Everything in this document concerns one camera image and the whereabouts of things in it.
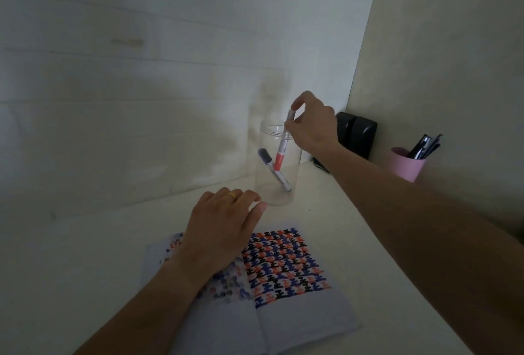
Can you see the pink pen cup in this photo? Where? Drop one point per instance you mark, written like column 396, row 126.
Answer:
column 404, row 165

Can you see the blue capped marker pen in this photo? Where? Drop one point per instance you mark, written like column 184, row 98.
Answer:
column 275, row 170

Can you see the person's right thumb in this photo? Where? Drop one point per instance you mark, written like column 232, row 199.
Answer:
column 292, row 122

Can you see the red capped marker pen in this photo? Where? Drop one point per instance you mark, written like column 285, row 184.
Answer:
column 281, row 150

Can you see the person's right hand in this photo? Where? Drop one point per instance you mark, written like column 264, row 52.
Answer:
column 317, row 127

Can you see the person's right forearm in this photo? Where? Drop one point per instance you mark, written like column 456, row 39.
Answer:
column 417, row 236

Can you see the black box device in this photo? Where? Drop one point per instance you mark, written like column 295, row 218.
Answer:
column 363, row 138
column 344, row 127

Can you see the person's left thumb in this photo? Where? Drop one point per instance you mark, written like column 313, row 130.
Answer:
column 256, row 219

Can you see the person's left hand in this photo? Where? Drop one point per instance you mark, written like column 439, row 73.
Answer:
column 215, row 232

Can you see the notebook with coloured pattern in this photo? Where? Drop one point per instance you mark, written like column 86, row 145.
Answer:
column 294, row 277

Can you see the black pen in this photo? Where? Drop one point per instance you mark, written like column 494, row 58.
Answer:
column 417, row 147

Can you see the person's left forearm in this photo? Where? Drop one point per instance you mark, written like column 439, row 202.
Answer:
column 147, row 309

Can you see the clear plastic jar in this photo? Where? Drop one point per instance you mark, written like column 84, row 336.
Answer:
column 288, row 187

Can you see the flat black object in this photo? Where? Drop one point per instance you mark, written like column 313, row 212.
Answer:
column 320, row 164

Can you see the dark blue pen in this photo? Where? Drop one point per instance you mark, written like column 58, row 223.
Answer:
column 432, row 146

